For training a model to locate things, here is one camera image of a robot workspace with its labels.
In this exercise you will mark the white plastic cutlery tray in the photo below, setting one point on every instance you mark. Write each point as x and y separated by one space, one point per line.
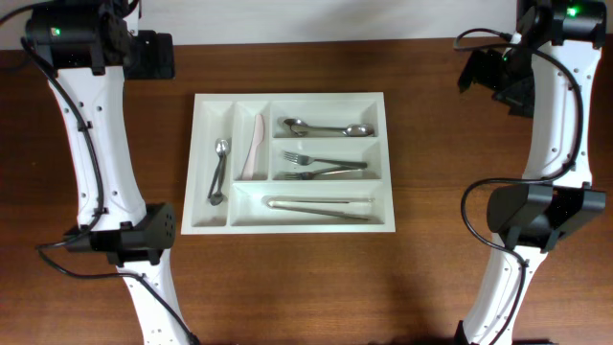
232 117

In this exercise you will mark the pink plastic knife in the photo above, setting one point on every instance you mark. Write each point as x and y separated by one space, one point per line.
258 136

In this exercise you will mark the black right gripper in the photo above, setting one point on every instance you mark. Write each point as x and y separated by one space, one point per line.
491 77

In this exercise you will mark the large steel spoon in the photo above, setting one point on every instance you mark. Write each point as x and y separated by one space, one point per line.
360 130
301 128

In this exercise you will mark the small dark teaspoon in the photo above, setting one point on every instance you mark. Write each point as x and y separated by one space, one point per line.
217 196

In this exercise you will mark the steel tongs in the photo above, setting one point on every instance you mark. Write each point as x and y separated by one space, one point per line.
343 208

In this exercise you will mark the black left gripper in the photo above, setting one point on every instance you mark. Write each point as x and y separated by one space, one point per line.
168 68

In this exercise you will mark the small steel spoon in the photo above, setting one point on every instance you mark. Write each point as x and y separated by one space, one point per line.
223 148

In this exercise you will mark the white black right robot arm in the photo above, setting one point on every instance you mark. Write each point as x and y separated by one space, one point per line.
544 71

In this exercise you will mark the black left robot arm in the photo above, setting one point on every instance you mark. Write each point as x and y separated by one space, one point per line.
87 50

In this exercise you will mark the steel fork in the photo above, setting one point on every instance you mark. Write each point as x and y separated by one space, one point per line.
305 160
312 175

